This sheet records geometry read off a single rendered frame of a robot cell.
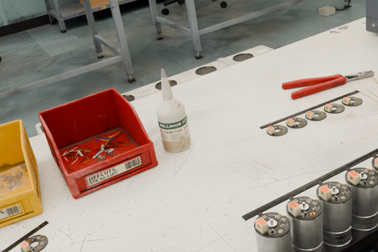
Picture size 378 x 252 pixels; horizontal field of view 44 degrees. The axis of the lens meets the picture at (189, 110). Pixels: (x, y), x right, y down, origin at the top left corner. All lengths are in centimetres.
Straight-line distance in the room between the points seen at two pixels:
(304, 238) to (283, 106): 29
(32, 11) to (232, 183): 427
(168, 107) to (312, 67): 28
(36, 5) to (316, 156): 428
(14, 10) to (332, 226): 440
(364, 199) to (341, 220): 3
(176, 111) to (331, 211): 23
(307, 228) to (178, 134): 24
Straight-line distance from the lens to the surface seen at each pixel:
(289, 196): 36
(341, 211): 36
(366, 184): 37
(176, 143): 54
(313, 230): 35
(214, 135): 56
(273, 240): 33
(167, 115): 52
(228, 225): 43
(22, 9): 466
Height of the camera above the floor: 103
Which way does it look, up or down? 26 degrees down
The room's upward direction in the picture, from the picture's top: 10 degrees counter-clockwise
